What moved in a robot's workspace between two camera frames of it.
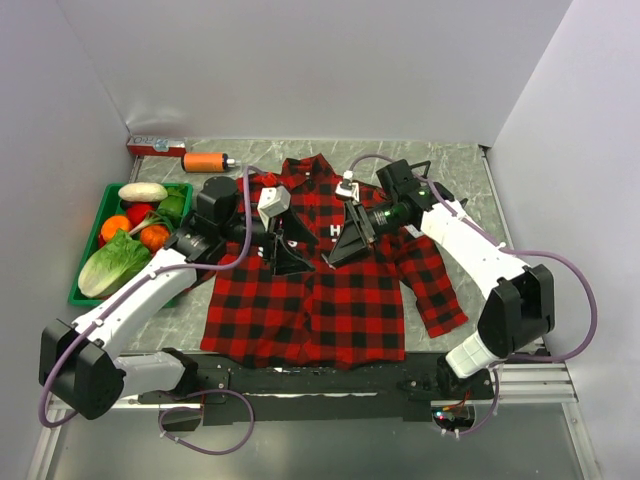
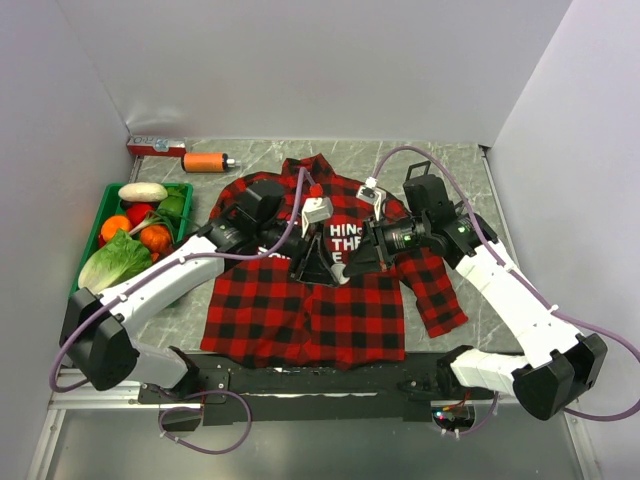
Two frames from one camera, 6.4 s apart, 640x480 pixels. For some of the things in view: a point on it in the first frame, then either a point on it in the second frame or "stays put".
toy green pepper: x=172 y=206 stays put
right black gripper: x=349 y=242 -> x=373 y=254
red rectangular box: x=147 y=145 stays put
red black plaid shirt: x=342 y=315 stays put
